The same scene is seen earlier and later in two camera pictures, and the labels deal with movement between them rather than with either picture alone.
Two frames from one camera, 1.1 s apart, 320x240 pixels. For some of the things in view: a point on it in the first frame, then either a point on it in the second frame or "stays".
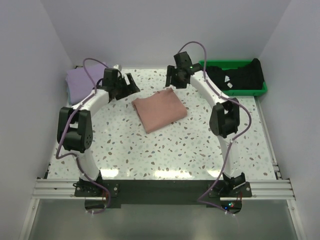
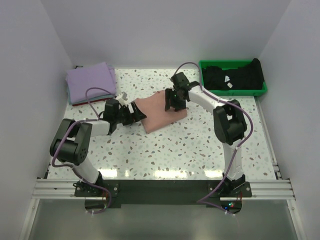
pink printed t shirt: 159,110 stays
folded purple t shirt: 78,84 stays
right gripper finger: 170,70 → 167,98
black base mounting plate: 163,192 stays
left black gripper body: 120,85 → 123,112
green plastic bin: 232,64 stays
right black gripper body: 179,83 → 178,103
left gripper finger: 131,83 → 135,111
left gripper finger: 127,92 → 129,120
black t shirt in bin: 249,77 stays
